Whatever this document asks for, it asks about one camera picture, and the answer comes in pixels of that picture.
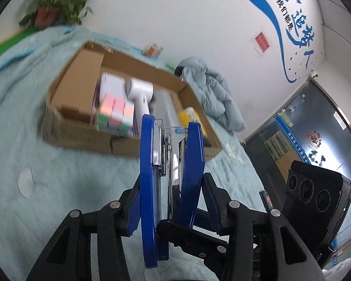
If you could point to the blue curved wall decal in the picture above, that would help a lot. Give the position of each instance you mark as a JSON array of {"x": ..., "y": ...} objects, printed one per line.
[{"x": 269, "y": 11}]

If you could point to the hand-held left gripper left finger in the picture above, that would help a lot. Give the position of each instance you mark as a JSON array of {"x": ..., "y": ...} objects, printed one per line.
[{"x": 133, "y": 210}]

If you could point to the small orange drink can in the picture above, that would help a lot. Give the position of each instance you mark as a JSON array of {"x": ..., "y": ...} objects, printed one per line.
[{"x": 152, "y": 50}]

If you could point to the yellow jar with black lid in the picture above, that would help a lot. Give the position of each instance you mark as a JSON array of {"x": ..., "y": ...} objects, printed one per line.
[{"x": 187, "y": 115}]

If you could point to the green bed board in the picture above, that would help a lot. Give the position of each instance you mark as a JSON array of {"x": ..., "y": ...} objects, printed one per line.
[{"x": 8, "y": 45}]

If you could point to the teal quilted bed cover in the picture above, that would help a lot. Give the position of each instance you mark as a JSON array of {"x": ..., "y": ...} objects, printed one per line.
[{"x": 32, "y": 210}]

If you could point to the red wall sign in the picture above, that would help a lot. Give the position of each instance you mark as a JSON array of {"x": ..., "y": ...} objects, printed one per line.
[{"x": 262, "y": 41}]

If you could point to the colourful puzzle box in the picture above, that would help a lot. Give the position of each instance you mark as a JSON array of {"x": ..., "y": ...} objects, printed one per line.
[{"x": 96, "y": 105}]

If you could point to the glass door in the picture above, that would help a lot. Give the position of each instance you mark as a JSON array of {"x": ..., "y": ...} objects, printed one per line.
[{"x": 295, "y": 140}]

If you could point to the white rectangular device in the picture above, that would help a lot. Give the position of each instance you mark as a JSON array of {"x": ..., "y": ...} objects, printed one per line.
[{"x": 111, "y": 82}]

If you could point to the blue metal stapler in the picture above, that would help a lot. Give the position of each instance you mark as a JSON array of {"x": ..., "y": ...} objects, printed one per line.
[{"x": 148, "y": 181}]

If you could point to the white handheld fan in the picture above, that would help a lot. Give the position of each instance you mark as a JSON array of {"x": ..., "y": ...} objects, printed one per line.
[{"x": 140, "y": 89}]

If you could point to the cardboard box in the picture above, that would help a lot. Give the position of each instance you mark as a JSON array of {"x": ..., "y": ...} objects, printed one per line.
[{"x": 76, "y": 134}]

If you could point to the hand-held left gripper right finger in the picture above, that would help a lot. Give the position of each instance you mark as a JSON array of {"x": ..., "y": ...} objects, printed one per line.
[{"x": 213, "y": 210}]

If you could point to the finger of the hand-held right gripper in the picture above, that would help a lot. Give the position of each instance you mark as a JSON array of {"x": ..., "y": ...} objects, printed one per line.
[{"x": 190, "y": 240}]

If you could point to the pastel puzzle cube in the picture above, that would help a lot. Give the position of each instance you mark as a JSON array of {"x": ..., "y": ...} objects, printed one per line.
[{"x": 114, "y": 114}]

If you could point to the grey-blue puffy duvet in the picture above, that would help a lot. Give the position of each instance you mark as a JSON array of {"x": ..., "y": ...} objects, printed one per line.
[{"x": 213, "y": 93}]

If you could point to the small wall security camera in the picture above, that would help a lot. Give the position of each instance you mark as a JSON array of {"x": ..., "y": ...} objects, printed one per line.
[{"x": 314, "y": 74}]

